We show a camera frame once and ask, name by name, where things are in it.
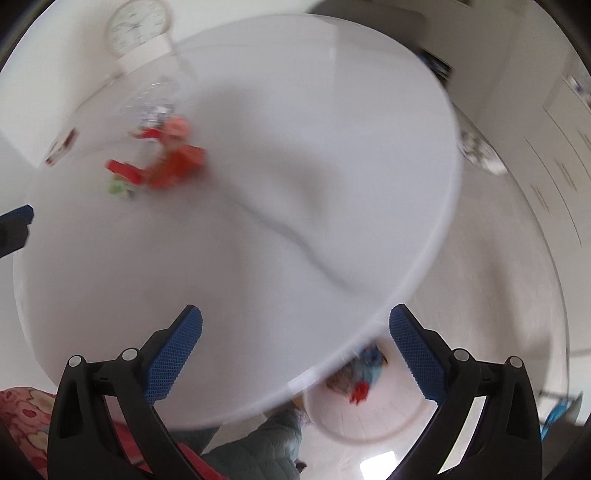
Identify white card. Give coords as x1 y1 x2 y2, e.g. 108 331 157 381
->
117 38 179 75

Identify small red white box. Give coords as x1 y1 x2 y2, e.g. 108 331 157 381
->
44 129 79 167

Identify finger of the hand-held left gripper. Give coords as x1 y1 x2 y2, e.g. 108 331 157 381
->
0 204 36 260

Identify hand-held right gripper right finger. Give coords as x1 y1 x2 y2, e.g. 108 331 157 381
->
383 304 542 480

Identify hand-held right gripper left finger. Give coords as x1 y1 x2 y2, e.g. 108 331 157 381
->
47 305 204 480

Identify person's grey quilted jacket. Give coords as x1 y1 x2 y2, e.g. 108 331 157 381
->
174 405 306 480

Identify pink translucent waste bin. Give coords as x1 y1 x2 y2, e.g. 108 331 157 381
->
302 344 445 446

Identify grey upholstered chair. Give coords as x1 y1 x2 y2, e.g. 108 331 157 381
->
308 0 428 37

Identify flat red wrapper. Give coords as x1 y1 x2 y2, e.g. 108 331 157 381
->
105 159 147 185

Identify white cloth bag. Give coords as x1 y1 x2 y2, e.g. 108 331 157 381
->
458 130 509 175

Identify yellow green wrapper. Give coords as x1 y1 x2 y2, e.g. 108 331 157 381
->
107 180 136 200

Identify pink crumpled wrapper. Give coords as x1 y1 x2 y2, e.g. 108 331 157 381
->
164 115 192 141

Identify beige drawer cabinet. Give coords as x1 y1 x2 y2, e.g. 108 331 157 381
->
508 65 591 252

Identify clear plastic sheet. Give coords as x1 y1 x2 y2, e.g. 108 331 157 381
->
115 69 182 116

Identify large red crumpled wrapper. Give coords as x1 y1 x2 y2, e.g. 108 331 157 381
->
148 144 207 190

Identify tall beige cabinet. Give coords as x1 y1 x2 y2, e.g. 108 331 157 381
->
475 0 561 107

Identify person's red printed pants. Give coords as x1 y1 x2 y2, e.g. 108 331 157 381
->
0 387 204 480

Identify grey crumpled paper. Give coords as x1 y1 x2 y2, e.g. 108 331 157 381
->
139 104 176 127

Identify round white wall clock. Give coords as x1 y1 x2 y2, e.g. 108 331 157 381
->
105 0 173 59

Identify blue face mask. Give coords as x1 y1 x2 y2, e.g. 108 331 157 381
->
356 347 387 387

